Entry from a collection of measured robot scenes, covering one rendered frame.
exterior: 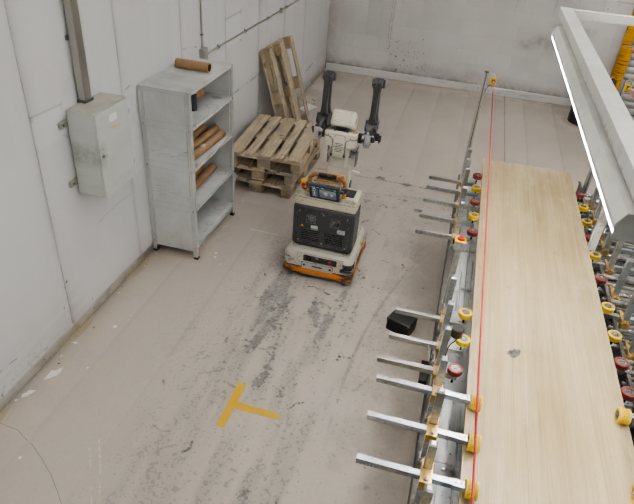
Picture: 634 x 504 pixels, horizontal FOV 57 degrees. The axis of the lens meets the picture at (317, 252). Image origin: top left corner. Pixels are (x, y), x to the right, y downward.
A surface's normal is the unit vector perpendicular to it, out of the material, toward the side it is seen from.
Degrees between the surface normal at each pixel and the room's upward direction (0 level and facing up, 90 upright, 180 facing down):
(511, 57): 90
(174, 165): 90
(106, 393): 0
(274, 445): 0
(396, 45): 90
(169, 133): 90
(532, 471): 0
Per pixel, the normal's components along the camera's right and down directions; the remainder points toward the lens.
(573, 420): 0.07, -0.83
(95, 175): -0.26, 0.52
